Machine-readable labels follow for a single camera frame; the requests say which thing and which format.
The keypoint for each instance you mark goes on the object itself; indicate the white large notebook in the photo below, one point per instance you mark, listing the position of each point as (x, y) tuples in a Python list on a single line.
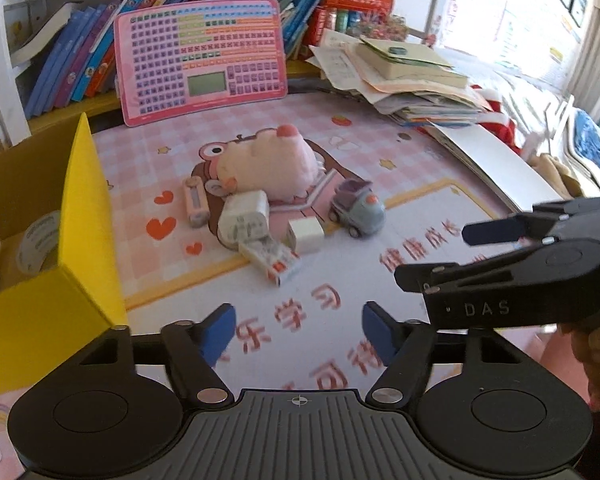
[(507, 175)]

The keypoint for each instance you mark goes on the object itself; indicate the small white red box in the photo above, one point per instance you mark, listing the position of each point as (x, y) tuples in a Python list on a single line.
[(276, 260)]

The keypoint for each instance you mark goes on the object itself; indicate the white charger plug cube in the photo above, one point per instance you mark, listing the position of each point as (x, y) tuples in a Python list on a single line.
[(305, 235)]

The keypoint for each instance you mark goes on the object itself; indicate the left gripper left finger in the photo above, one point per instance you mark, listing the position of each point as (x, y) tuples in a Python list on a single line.
[(193, 348)]

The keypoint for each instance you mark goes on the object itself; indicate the white desk mat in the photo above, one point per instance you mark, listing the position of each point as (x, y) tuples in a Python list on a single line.
[(307, 333)]

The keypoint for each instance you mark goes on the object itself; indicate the right hand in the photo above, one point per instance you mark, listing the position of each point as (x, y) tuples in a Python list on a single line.
[(586, 349)]

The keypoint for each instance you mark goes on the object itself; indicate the pink plush pig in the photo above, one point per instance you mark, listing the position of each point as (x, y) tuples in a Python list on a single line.
[(276, 161)]

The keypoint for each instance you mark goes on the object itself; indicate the row of blue books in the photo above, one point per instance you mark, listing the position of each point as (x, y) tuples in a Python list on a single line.
[(75, 56)]

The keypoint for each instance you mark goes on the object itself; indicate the clear tape roll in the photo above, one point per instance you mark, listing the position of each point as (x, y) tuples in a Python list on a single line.
[(37, 243)]

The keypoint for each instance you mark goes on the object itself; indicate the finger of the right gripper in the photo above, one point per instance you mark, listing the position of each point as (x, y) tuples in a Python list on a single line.
[(560, 266), (531, 225)]

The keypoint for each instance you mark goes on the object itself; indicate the red book box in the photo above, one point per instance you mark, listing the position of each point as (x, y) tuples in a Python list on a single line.
[(342, 15)]

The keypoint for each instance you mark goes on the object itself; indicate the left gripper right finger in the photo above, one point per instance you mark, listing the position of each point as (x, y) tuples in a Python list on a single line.
[(405, 349)]

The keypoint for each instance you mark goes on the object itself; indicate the pink checkered tablecloth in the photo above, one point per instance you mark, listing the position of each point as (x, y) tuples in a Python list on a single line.
[(274, 433)]

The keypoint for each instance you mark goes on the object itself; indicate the grey toy car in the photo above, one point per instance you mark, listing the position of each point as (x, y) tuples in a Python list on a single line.
[(357, 208)]

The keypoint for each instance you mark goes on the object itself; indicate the white power adapter box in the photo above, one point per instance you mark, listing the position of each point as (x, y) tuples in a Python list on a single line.
[(244, 217)]

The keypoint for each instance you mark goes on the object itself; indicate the yellow cardboard box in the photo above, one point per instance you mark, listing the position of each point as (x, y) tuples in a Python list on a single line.
[(59, 284)]

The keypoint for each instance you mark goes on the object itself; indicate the stack of papers and books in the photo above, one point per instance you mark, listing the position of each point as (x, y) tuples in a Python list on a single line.
[(409, 83)]

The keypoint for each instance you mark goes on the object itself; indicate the pink toy learning tablet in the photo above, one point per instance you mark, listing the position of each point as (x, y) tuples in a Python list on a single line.
[(198, 55)]

